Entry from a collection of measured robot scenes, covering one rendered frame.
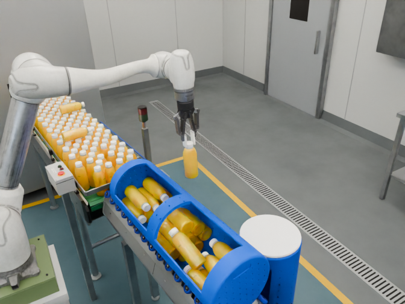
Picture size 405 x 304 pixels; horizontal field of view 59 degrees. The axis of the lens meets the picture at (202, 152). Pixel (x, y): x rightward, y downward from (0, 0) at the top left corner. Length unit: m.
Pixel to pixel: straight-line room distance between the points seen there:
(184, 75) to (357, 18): 3.51
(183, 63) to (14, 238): 0.93
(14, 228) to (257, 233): 1.00
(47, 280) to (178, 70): 0.98
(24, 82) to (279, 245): 1.19
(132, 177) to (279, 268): 0.87
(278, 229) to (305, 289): 1.21
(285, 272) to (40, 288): 1.01
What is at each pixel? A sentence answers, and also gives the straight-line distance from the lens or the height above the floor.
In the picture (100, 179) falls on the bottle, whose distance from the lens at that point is 2.18.
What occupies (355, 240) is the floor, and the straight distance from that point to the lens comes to 3.36.
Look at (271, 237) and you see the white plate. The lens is 1.68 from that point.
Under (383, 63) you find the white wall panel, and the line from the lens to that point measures 4.62.
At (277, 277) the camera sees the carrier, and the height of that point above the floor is 0.92.
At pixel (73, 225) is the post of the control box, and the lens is 2.40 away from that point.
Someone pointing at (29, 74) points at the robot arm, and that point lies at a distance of 1.34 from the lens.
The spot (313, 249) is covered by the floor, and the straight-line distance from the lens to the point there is 3.17.
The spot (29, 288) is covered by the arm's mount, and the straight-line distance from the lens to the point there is 1.60.
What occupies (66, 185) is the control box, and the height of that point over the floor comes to 1.05.
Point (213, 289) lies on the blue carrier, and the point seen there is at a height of 1.16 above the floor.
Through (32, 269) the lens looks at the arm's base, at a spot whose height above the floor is 1.10.
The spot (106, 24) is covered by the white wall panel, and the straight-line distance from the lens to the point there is 6.14.
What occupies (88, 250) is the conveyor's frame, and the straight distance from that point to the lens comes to 2.80.
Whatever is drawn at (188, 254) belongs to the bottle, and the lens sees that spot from 1.49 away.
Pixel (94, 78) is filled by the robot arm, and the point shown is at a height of 1.78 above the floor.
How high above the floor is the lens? 2.18
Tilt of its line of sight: 30 degrees down
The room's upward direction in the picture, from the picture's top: 2 degrees counter-clockwise
